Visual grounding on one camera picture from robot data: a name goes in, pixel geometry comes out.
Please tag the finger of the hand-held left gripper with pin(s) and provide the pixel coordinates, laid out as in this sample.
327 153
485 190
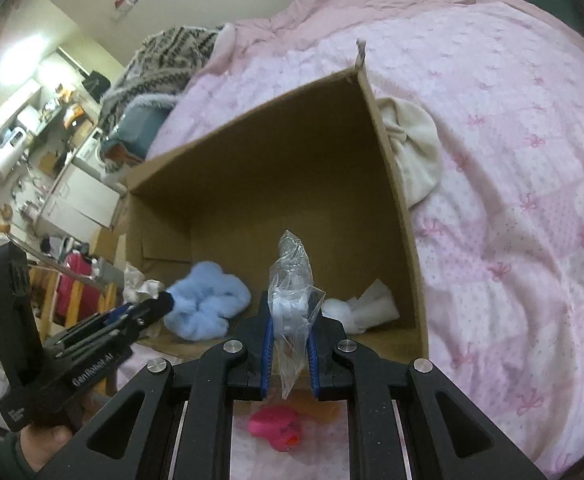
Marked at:
97 337
144 310

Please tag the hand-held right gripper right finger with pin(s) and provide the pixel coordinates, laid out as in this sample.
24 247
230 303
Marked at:
313 367

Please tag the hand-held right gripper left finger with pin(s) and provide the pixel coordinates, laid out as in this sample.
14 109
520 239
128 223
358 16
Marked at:
267 360

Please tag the light blue fluffy scrunchie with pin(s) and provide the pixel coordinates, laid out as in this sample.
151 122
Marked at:
207 300

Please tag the clear plastic bag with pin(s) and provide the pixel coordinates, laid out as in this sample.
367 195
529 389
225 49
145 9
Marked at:
288 280

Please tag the brown cardboard box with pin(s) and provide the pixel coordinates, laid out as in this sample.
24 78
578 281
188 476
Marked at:
272 160

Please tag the white soft cloth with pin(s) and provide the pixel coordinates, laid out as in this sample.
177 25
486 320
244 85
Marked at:
362 307

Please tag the person's left hand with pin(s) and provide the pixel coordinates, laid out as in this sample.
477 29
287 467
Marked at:
42 447

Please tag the white crinkled cloth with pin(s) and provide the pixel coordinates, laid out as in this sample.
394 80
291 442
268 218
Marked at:
142 285

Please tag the wooden drying rack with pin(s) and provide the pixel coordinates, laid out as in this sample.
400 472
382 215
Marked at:
47 280

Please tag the red hanging garment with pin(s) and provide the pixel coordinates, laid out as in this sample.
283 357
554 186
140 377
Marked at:
74 282

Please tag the pink rubber duck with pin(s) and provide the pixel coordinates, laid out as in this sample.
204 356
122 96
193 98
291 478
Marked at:
277 427

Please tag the white cabinet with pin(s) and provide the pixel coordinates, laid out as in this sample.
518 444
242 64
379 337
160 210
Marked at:
79 200

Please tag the white kitchen appliance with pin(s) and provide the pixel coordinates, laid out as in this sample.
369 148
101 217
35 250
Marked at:
8 150

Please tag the blue grey pillow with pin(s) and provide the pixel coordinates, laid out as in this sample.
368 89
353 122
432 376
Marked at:
139 122

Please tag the black bag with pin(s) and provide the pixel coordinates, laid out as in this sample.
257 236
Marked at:
96 84

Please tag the cream knitted cloth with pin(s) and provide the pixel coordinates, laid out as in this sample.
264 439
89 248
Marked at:
414 150

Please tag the grey patterned fuzzy blanket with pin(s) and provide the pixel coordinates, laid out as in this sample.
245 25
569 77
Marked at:
172 60

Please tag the pink patterned quilt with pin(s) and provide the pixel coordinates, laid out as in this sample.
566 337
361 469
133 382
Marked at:
512 185

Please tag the red white wall decoration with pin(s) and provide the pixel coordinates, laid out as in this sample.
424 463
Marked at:
124 2

